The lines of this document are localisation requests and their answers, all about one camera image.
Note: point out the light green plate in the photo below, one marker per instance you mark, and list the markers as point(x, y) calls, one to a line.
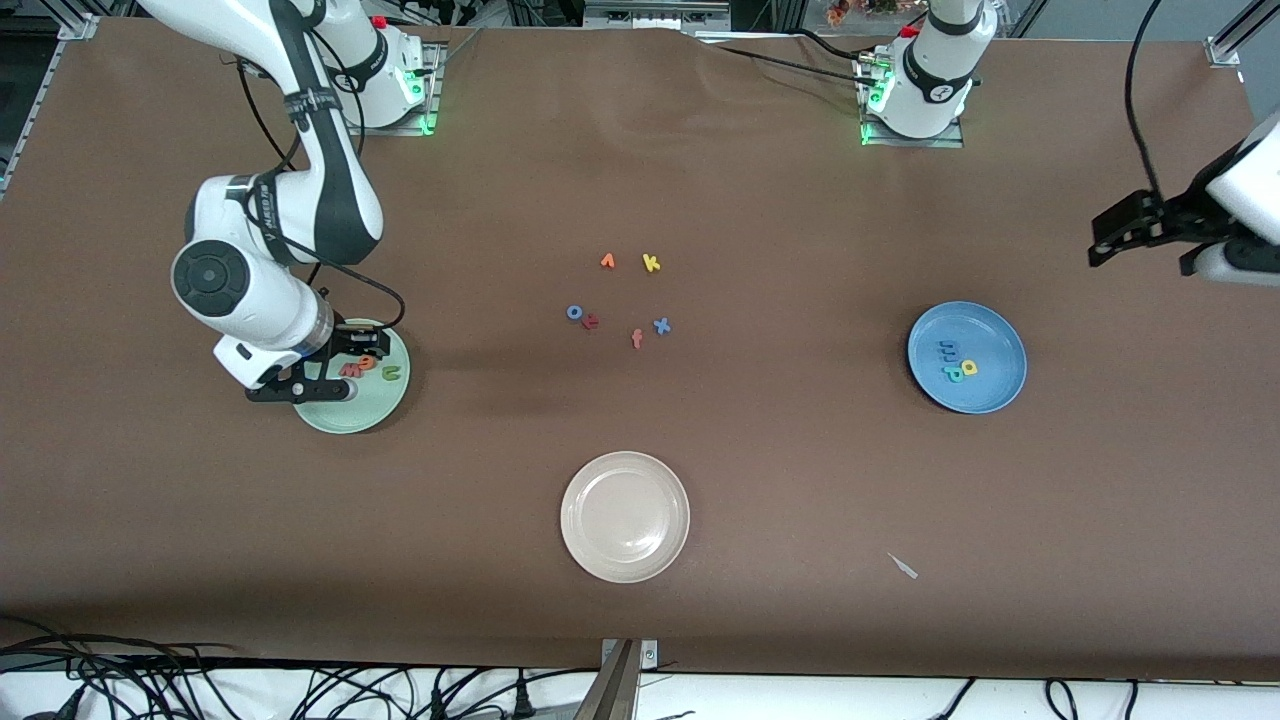
point(375, 405)

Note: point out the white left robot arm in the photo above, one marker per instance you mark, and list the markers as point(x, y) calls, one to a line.
point(930, 90)

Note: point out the brown table cover sheet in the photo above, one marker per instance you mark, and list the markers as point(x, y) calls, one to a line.
point(640, 150)

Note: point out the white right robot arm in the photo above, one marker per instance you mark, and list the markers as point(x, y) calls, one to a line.
point(230, 290)

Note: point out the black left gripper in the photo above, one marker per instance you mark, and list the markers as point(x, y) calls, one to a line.
point(1183, 217)

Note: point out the dried flower bunch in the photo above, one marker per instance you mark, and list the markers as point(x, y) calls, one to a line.
point(840, 12)

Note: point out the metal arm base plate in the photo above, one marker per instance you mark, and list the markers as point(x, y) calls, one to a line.
point(432, 85)
point(950, 141)

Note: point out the beige plate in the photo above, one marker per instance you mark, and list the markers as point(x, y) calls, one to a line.
point(625, 517)

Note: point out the white paper scrap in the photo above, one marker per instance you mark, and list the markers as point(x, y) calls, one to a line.
point(903, 566)

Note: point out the blue plate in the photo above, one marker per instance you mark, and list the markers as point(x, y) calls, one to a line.
point(985, 335)

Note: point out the metal background rack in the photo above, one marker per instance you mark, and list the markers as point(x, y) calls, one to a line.
point(650, 12)

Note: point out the metal table edge bracket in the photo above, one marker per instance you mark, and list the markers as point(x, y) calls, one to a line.
point(650, 655)

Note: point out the aluminium frame profile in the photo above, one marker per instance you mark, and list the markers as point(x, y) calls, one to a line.
point(1225, 50)
point(80, 20)

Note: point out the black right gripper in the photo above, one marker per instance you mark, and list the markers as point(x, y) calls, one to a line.
point(347, 341)

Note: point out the grey slanted pole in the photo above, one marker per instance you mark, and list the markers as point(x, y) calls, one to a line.
point(610, 695)

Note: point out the pink foam letter w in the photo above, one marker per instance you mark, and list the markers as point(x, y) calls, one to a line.
point(350, 372)

